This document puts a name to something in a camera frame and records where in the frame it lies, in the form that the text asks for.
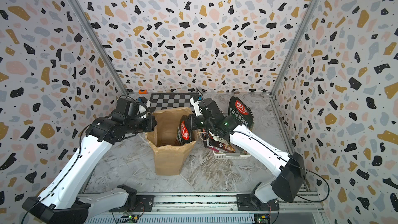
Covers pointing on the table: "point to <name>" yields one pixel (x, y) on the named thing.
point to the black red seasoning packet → (184, 130)
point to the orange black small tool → (141, 92)
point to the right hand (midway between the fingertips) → (185, 120)
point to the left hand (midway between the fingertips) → (158, 121)
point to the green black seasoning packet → (240, 111)
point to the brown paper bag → (170, 158)
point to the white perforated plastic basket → (231, 155)
